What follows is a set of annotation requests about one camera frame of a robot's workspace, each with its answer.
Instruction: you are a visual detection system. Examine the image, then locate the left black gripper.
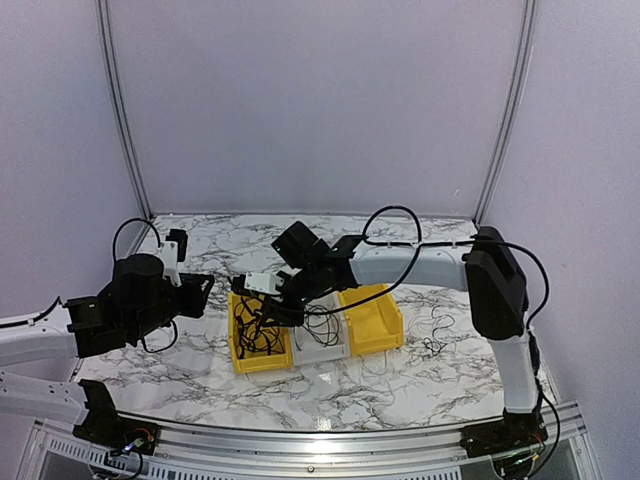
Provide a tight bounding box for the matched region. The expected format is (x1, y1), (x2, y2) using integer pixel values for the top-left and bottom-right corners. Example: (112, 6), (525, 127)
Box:
(129, 273), (214, 341)

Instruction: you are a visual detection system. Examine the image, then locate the thick black cable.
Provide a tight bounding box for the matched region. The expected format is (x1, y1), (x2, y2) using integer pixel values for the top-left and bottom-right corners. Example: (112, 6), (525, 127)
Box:
(234, 294), (294, 359)

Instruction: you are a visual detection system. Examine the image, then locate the thin black earphone cable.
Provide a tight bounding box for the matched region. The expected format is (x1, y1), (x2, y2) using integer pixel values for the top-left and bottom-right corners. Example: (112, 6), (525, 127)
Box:
(419, 305), (454, 359)

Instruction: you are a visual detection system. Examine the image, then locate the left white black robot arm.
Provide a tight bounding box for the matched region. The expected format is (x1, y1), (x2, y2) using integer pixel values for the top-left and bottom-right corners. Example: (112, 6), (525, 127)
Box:
(1, 254), (215, 445)

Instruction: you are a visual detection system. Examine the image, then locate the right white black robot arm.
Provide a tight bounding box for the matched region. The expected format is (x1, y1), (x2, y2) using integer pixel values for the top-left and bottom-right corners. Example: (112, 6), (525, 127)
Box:
(240, 222), (542, 448)

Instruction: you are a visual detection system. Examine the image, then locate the left yellow plastic bin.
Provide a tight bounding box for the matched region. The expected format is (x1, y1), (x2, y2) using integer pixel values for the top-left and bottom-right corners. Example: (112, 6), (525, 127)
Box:
(228, 293), (293, 375)

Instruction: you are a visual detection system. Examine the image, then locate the yellow plastic bin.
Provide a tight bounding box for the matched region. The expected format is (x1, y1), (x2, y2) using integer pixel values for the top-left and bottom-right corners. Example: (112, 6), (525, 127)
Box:
(228, 293), (293, 375)
(342, 293), (404, 356)

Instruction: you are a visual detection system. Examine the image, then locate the white translucent plastic bin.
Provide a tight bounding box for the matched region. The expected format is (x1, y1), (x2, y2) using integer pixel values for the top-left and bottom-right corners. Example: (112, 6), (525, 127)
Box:
(289, 293), (351, 366)

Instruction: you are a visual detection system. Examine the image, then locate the right yellow plastic bin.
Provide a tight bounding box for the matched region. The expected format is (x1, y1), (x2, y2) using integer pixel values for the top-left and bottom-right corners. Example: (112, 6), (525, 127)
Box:
(342, 293), (404, 356)

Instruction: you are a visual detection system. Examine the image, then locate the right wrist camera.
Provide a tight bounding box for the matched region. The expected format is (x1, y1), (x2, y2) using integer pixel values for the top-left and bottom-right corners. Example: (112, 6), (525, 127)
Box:
(230, 273), (284, 296)

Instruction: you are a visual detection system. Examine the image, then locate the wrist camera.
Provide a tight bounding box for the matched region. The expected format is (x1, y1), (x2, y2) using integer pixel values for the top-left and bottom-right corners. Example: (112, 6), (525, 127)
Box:
(230, 273), (284, 296)
(159, 229), (188, 287)

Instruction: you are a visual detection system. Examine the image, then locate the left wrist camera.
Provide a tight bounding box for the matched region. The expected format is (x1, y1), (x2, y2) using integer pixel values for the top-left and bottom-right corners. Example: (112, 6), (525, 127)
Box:
(159, 229), (188, 287)

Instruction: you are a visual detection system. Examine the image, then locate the left arm black hose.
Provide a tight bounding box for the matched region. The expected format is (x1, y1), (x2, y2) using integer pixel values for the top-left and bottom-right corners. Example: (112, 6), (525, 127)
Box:
(112, 217), (179, 354)

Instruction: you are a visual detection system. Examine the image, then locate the arm black hose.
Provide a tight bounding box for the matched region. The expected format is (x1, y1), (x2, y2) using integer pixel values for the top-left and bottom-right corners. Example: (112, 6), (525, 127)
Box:
(112, 217), (179, 354)
(299, 204), (551, 331)

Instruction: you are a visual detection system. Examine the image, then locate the white thin cable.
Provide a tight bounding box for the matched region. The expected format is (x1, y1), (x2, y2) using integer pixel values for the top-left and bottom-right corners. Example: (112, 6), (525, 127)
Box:
(357, 299), (461, 416)

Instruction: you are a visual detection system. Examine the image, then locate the aluminium front rail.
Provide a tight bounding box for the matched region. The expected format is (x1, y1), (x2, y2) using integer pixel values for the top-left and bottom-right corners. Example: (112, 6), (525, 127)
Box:
(29, 419), (591, 480)

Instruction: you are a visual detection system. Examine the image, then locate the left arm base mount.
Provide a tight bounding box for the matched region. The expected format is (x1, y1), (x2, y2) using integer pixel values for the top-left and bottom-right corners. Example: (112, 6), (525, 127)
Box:
(73, 379), (160, 455)

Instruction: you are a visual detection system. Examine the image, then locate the right arm black hose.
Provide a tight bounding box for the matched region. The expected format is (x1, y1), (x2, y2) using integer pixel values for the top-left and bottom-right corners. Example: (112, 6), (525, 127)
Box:
(299, 204), (551, 331)

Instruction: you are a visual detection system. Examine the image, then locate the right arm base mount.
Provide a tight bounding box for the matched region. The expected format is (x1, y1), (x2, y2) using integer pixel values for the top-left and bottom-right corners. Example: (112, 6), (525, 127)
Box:
(459, 409), (548, 458)

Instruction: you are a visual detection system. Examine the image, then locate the left aluminium corner post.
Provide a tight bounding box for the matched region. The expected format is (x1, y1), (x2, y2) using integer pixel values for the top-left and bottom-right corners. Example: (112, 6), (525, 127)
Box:
(95, 0), (153, 219)

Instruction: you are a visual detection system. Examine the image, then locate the aluminium corner post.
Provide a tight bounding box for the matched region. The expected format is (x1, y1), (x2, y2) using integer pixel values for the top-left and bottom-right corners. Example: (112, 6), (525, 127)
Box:
(472, 0), (539, 226)
(95, 0), (153, 219)

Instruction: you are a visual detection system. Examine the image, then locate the right aluminium corner post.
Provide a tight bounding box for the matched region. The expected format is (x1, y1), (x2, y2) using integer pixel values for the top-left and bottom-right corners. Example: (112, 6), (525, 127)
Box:
(472, 0), (539, 226)

